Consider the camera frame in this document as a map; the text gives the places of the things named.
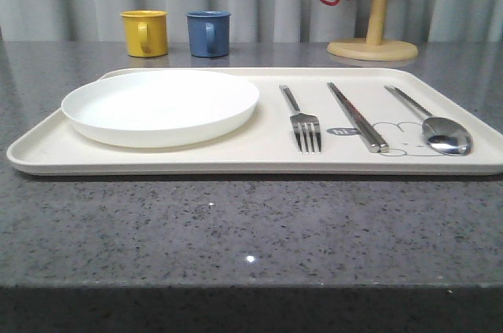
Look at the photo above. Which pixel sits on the steel fork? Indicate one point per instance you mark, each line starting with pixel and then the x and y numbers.
pixel 306 128

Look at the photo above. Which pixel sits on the white round plate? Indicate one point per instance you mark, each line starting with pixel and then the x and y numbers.
pixel 163 108

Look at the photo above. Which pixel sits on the steel spoon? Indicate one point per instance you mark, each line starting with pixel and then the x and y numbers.
pixel 441 134

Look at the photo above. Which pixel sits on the cream rabbit serving tray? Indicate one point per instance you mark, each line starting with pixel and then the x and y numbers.
pixel 366 130

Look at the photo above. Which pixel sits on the blue enamel mug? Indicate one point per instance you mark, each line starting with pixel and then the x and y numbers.
pixel 208 33

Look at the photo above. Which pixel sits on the yellow enamel mug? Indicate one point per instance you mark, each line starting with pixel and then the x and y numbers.
pixel 145 32

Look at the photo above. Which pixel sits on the wooden mug tree stand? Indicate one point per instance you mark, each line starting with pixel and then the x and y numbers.
pixel 374 46

